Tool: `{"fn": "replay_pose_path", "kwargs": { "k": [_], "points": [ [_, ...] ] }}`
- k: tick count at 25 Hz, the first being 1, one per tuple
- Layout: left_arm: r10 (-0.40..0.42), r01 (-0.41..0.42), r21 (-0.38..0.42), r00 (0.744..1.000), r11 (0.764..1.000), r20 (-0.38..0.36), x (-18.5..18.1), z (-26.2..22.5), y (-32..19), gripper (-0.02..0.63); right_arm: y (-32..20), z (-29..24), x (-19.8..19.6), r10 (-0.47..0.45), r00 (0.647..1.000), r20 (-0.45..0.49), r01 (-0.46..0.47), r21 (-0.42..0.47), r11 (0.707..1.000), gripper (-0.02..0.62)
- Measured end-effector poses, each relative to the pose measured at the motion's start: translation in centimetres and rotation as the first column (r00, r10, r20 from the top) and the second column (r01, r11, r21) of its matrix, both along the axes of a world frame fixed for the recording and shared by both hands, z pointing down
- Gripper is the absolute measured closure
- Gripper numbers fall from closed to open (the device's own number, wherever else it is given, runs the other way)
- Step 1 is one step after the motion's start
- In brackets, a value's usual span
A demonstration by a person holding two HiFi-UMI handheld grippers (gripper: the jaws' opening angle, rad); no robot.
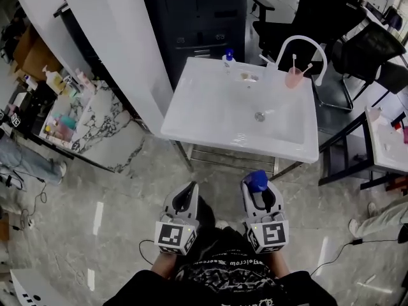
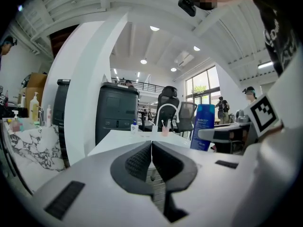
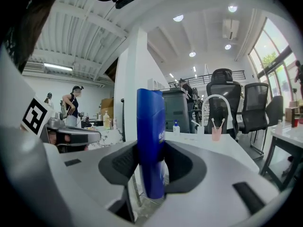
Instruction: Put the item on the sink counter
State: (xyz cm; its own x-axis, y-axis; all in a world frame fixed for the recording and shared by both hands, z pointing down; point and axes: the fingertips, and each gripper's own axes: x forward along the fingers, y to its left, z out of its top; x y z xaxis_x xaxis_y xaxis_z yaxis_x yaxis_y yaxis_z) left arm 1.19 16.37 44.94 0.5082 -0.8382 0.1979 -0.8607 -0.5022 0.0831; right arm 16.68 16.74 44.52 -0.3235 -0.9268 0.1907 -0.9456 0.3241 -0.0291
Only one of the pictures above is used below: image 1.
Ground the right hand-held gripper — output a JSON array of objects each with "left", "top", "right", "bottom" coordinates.
[{"left": 241, "top": 177, "right": 290, "bottom": 254}]

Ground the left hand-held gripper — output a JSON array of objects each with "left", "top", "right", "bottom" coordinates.
[{"left": 154, "top": 182, "right": 200, "bottom": 256}]

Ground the blue item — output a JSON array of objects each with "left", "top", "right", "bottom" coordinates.
[{"left": 247, "top": 170, "right": 269, "bottom": 193}]

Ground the person's right forearm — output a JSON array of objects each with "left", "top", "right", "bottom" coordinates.
[{"left": 265, "top": 250, "right": 292, "bottom": 281}]

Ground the person's left forearm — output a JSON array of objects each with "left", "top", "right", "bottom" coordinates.
[{"left": 149, "top": 251, "right": 180, "bottom": 281}]

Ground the metal sink stand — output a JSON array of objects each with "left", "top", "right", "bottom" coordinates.
[{"left": 170, "top": 140, "right": 304, "bottom": 181}]

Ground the white sink counter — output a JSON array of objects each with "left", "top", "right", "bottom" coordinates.
[{"left": 160, "top": 57, "right": 319, "bottom": 164}]

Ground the black sink stand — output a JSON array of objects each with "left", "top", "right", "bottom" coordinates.
[{"left": 317, "top": 110, "right": 408, "bottom": 191}]

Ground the small white sink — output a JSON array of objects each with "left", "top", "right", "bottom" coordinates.
[{"left": 365, "top": 105, "right": 408, "bottom": 174}]

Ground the person's black printed shirt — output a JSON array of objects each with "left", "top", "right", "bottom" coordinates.
[{"left": 101, "top": 196, "right": 339, "bottom": 306}]

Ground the marble pattern cabinet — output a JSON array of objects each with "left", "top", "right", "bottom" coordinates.
[{"left": 38, "top": 80, "right": 145, "bottom": 175}]

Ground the pink cup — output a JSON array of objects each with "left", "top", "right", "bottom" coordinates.
[{"left": 284, "top": 68, "right": 303, "bottom": 90}]

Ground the clear bottle with blue cap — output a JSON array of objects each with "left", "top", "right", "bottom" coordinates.
[{"left": 222, "top": 48, "right": 238, "bottom": 73}]

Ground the pink bottle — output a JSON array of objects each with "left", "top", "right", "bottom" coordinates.
[{"left": 74, "top": 68, "right": 94, "bottom": 89}]

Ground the white curved faucet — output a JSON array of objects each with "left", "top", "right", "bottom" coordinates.
[{"left": 259, "top": 35, "right": 328, "bottom": 87}]

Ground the white box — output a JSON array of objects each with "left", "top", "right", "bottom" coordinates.
[{"left": 9, "top": 268, "right": 75, "bottom": 306}]

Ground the white pump bottle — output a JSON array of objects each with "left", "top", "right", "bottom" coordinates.
[{"left": 41, "top": 64, "right": 64, "bottom": 94}]

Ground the black cabinet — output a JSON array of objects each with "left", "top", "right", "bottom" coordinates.
[{"left": 139, "top": 0, "right": 248, "bottom": 89}]

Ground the black mesh cantilever chair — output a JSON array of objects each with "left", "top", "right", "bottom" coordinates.
[{"left": 314, "top": 20, "right": 407, "bottom": 112}]

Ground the black office chair with armrests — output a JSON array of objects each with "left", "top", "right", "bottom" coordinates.
[{"left": 250, "top": 0, "right": 368, "bottom": 64}]

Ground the brown cardboard box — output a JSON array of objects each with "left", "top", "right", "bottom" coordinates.
[{"left": 11, "top": 25, "right": 62, "bottom": 80}]

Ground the thin black cable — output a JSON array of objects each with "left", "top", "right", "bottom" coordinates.
[{"left": 138, "top": 239, "right": 160, "bottom": 268}]

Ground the black cable with adapter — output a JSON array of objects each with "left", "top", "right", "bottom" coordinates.
[{"left": 310, "top": 237, "right": 401, "bottom": 277}]

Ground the floor power strip with cables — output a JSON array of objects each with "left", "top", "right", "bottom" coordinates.
[{"left": 0, "top": 167, "right": 48, "bottom": 232}]

